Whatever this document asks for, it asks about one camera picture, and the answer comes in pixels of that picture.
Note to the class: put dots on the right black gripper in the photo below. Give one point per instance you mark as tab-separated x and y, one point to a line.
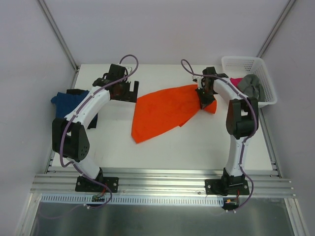
204	95

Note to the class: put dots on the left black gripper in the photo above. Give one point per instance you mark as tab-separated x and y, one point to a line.
128	95

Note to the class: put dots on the orange t shirt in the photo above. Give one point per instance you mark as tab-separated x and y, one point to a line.
158	112

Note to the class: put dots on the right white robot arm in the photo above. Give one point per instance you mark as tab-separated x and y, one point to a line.
242	115

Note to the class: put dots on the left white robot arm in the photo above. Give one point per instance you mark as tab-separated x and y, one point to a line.
69	137

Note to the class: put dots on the pink t shirt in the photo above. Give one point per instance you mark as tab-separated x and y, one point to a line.
235	81

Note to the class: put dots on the grey t shirt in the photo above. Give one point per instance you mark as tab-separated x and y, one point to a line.
250	86

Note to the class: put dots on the white plastic basket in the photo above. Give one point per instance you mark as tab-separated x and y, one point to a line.
240	66

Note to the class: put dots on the blue folded t shirt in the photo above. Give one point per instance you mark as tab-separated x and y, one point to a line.
67	102

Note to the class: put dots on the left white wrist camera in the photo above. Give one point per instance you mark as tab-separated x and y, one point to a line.
128	70

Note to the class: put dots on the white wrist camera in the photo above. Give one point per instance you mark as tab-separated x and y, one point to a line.
128	70
198	80

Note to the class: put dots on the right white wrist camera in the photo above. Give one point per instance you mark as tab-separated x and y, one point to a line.
198	80

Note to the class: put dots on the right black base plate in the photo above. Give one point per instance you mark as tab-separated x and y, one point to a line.
219	187

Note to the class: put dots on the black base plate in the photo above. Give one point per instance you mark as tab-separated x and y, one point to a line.
85	185
219	187

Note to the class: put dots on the aluminium extrusion rail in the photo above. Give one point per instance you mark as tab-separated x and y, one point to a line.
267	184

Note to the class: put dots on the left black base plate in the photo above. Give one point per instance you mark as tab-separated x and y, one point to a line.
85	185

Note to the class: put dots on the left aluminium frame post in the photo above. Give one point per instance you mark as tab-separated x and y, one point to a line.
48	15

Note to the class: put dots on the aluminium frame post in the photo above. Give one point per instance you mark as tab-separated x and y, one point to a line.
48	15
276	27

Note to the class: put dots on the right aluminium frame post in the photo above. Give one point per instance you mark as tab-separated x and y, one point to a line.
276	27

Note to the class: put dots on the white slotted cable duct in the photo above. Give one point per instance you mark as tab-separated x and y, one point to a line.
133	200

